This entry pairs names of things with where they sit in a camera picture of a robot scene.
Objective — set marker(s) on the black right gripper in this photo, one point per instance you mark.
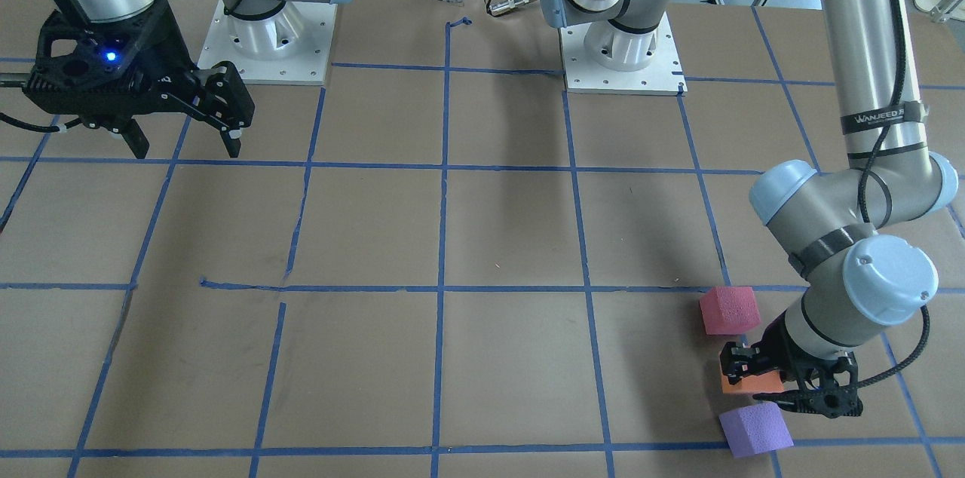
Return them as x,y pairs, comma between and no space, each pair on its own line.
166,39

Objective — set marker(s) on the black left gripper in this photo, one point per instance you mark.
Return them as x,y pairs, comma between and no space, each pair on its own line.
774,343

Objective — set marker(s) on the orange foam cube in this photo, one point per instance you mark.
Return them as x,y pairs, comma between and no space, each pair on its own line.
769,382

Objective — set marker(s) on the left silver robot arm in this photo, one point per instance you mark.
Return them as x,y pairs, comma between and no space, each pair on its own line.
863,316

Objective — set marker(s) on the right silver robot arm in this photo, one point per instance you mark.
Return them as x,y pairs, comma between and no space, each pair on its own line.
194,18

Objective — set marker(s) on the purple foam cube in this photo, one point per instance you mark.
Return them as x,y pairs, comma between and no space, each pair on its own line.
756,429

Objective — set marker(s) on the pink foam cube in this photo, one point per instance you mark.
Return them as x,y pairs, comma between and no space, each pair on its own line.
729,310

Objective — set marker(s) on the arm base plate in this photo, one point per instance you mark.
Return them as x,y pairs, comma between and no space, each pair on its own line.
291,48
598,58

